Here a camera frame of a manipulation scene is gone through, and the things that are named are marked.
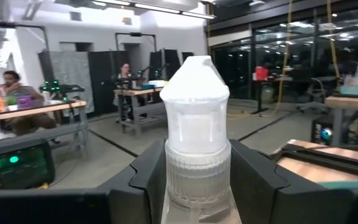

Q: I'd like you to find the black cabinet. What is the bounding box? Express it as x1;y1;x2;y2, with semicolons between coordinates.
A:
87;49;131;116

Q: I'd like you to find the purple box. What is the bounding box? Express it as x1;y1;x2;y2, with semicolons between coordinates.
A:
16;95;34;109

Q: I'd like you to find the black pedestal leg table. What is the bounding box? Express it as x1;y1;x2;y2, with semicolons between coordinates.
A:
250;77;295;115

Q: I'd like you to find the black standing panel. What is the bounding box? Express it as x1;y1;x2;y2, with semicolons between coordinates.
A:
149;48;182;82

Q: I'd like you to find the black table edge rail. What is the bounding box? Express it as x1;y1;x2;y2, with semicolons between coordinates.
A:
271;138;358;177

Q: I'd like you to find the grey office chair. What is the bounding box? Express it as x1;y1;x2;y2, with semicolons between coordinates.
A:
296;77;333;114

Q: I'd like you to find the grey curtain panel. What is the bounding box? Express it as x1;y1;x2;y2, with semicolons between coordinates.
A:
37;51;95;114

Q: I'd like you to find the clear bottle with white cap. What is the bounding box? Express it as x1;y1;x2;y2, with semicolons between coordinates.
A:
159;55;242;224

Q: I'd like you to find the red container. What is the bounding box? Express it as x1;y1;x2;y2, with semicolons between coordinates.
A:
255;65;270;82

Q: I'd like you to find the orange hanging power cord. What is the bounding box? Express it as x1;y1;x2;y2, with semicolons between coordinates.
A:
326;0;342;88
228;0;293;119

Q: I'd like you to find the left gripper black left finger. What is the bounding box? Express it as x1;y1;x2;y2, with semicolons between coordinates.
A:
0;140;167;224

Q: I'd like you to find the wooden top workstation table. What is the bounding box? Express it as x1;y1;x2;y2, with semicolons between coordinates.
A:
324;95;358;147
113;86;167;135
0;99;89;150

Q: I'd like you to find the grey waste bin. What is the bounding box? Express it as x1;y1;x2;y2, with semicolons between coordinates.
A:
260;84;275;105

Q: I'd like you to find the linear ceiling light fixture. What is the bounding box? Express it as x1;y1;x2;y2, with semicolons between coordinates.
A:
90;0;217;21

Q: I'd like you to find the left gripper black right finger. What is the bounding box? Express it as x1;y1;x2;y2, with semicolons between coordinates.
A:
231;139;358;224

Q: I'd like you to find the person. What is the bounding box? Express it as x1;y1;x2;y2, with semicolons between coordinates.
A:
0;70;58;136
112;63;147;121

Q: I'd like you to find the black box with blue light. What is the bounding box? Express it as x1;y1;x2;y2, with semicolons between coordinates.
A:
310;114;334;146

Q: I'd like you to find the black box with green light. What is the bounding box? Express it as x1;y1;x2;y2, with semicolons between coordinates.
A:
0;139;56;190

